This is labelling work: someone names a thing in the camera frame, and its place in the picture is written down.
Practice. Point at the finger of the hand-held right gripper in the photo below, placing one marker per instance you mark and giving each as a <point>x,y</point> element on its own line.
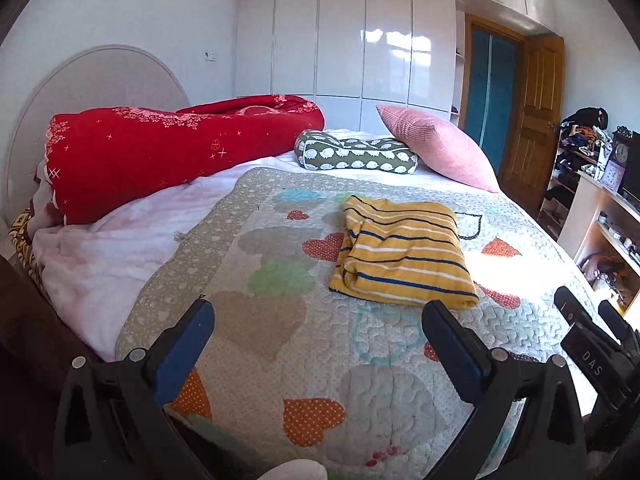
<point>617,322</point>
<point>572,310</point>

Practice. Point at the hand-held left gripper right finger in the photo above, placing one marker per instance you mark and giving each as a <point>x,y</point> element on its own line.
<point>450,355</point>

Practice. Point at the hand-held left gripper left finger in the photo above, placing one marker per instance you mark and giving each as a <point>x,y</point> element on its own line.
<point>185,350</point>

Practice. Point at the yellow striped shirt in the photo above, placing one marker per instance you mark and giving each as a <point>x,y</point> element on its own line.
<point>400,260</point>

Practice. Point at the white desk unit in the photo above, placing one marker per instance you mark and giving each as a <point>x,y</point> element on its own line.
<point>590,210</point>

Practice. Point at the heart patchwork bedspread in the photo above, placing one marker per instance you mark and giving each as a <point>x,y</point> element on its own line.
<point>300,360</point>

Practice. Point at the pink fleece blanket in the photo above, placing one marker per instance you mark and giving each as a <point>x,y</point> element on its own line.
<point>100,260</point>

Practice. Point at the pink desk clock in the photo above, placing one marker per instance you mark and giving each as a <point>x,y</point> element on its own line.
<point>612,175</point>

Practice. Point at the black monitor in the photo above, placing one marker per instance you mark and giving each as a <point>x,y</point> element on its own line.
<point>632,170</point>

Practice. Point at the dark brown bed base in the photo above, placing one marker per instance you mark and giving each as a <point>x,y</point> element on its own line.
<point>30,360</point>

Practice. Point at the white rounded object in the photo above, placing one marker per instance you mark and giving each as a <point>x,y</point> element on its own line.
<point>295,472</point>

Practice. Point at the dark mantel clock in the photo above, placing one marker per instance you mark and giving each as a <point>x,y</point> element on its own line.
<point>621,150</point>

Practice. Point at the brown patterned cloth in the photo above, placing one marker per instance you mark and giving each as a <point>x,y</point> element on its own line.
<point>25,245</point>

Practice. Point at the red quilt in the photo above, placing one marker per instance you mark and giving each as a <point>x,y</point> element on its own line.
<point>150,160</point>

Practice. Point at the wooden door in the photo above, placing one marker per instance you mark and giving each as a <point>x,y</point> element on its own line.
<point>537,120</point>

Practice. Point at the pink ribbed pillow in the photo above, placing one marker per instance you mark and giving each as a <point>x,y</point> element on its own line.
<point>440,145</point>

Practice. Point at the green patterned pillow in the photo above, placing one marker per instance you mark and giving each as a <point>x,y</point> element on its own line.
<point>350,155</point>

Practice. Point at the white round headboard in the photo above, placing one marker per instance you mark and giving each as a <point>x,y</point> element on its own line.
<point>100,80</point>

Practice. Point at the white glossy wardrobe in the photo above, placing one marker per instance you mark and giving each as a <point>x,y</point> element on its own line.
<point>340,35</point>

